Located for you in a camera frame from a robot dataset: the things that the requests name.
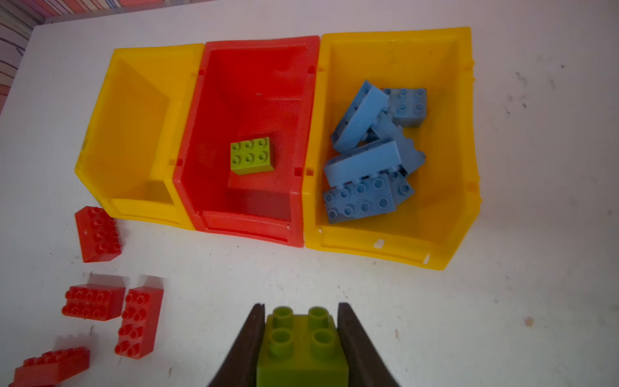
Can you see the red lego brick upright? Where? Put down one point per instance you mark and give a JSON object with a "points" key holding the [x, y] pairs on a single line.
{"points": [[137, 334]]}

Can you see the red lego brick far left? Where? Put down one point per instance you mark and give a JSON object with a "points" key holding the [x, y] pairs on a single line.
{"points": [[98, 234]]}

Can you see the left yellow plastic bin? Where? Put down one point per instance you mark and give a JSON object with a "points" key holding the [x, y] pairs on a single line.
{"points": [[132, 142]]}

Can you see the red lego brick flat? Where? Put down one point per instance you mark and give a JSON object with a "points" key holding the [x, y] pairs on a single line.
{"points": [[94, 302]]}

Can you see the right yellow plastic bin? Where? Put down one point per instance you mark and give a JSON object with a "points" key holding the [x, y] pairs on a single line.
{"points": [[428, 228]]}

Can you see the yellow plastic bin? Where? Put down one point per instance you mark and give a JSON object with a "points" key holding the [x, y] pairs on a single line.
{"points": [[428, 228], [132, 142]]}

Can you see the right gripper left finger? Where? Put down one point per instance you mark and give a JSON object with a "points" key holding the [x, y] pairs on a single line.
{"points": [[240, 366]]}

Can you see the small green lego brick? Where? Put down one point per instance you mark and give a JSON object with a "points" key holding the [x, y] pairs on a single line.
{"points": [[251, 156]]}

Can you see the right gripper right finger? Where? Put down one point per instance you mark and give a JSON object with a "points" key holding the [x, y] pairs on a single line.
{"points": [[366, 367]]}

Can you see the red plastic bin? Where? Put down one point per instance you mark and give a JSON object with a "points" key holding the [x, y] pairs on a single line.
{"points": [[249, 89]]}

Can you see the red lego brick on side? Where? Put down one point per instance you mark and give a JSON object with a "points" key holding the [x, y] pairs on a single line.
{"points": [[52, 368]]}

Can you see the blue lego brick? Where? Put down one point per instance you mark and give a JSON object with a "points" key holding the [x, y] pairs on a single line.
{"points": [[363, 161], [369, 197], [369, 102], [384, 128], [400, 187], [407, 107]]}

